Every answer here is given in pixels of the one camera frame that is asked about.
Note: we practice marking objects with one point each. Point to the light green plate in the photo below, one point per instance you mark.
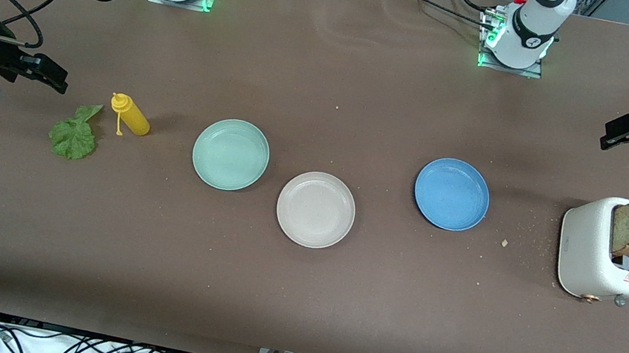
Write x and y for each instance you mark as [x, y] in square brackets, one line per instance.
[231, 155]

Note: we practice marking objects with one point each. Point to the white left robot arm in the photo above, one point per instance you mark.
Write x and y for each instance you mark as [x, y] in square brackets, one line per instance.
[530, 33]

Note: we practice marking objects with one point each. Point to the light brown bread slice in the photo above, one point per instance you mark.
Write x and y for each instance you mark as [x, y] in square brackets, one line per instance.
[624, 228]

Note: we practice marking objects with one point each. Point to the beige plate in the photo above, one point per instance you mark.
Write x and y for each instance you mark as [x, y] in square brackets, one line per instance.
[316, 210]

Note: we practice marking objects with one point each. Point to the green lettuce leaf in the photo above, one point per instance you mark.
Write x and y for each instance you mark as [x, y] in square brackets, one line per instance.
[73, 137]

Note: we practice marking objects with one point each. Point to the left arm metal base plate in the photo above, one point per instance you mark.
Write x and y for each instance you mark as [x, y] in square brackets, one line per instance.
[508, 69]

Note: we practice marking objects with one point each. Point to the blue plate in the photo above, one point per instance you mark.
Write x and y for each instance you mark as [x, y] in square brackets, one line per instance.
[452, 194]

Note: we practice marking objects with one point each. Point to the yellow mustard squeeze bottle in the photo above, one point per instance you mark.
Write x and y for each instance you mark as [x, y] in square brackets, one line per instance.
[134, 118]

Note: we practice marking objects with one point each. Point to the white toaster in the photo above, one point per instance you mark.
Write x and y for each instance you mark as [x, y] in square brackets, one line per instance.
[583, 250]

